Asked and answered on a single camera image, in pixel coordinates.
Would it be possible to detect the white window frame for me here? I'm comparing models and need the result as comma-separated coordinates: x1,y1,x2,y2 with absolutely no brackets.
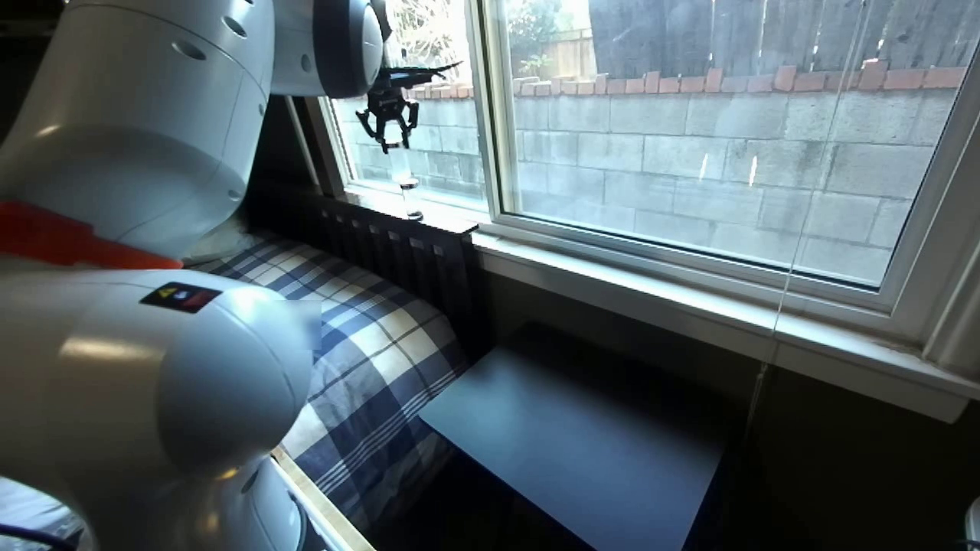
314,0,980,382

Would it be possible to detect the dark square side table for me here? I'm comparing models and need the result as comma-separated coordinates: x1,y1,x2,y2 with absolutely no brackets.
417,343,730,551

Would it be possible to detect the dark wooden fence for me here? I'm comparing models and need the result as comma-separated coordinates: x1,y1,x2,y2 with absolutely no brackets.
589,0,980,84

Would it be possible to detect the blue white plaid blanket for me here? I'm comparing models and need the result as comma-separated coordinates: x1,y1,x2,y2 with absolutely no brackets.
0,229,473,551

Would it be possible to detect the dark wooden headboard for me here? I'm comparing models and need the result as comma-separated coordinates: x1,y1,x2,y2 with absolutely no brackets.
308,196,484,346

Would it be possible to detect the grey cinder block wall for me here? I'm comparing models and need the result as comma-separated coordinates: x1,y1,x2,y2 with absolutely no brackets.
338,64,972,291

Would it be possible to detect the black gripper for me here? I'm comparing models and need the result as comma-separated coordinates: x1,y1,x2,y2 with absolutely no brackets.
353,64,426,158

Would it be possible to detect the white window sill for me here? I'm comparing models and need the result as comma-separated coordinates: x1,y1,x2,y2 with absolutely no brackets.
342,186,980,428

